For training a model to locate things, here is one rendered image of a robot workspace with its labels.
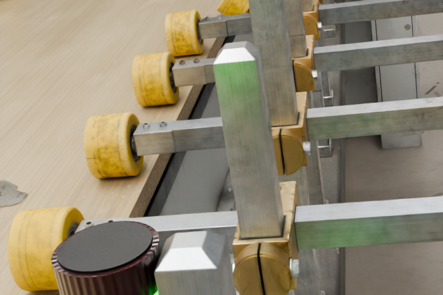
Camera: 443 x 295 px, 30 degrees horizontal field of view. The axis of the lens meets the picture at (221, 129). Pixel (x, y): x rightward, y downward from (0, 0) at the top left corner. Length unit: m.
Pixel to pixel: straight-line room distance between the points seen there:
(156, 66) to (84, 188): 0.27
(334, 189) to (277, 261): 0.70
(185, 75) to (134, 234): 0.79
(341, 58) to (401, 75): 1.89
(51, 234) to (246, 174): 0.21
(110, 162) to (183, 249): 0.58
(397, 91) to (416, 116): 2.14
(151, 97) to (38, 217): 0.47
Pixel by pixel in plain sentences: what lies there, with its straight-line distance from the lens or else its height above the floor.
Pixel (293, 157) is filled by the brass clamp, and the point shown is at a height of 0.94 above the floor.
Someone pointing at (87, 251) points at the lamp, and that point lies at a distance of 0.46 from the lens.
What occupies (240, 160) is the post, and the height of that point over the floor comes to 1.05.
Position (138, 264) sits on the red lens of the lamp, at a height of 1.10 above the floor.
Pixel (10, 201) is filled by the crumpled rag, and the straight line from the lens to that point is 1.06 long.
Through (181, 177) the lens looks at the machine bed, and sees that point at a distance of 1.30.
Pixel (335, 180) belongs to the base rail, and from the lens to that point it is 1.41.
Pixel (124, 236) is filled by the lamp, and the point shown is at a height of 1.11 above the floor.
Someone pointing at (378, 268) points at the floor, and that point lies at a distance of 2.47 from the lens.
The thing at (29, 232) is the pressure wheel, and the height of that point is 0.97.
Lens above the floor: 1.32
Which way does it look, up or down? 22 degrees down
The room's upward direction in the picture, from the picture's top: 9 degrees counter-clockwise
